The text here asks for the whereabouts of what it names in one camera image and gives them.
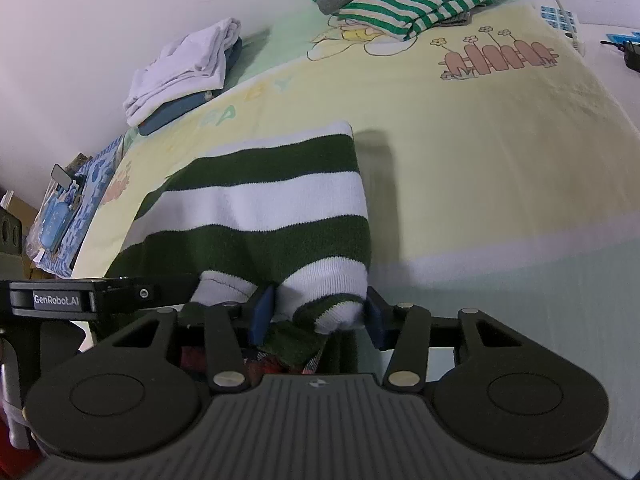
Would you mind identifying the dark perforated panel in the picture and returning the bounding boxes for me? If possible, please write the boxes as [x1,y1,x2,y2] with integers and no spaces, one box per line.
[0,207,26,281]

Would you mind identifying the green white striped sweater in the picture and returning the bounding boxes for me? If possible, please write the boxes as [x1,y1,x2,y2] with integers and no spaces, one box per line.
[105,121,373,376]

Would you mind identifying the blue plastic packet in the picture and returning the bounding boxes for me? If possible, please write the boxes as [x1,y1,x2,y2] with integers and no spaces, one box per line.
[40,195,72,253]

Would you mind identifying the red plaid shirt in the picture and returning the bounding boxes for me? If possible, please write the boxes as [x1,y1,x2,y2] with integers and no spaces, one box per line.
[180,345,326,377]

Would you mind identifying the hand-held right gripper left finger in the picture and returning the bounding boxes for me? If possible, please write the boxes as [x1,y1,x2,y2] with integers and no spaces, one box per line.
[112,285,277,394]

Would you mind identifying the folded blue garment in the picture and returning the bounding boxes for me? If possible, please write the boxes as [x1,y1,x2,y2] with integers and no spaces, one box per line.
[137,35,245,137]

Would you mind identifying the folded white clothes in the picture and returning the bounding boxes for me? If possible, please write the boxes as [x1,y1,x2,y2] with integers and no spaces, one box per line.
[122,17,243,128]

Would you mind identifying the green striped shirt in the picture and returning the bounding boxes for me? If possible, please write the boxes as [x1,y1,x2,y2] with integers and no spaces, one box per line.
[339,0,514,43]

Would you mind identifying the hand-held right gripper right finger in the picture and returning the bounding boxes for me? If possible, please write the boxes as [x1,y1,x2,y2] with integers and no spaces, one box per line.
[365,285,522,394]

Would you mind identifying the yellow cartoon blanket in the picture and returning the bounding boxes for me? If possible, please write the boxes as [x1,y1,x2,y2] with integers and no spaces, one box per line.
[70,0,640,480]

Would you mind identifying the blue patterned cloth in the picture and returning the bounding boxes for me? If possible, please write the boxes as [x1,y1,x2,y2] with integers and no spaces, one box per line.
[37,134,128,278]

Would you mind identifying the white power strip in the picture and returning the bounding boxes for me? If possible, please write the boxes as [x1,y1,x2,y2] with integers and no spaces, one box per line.
[539,4,587,54]

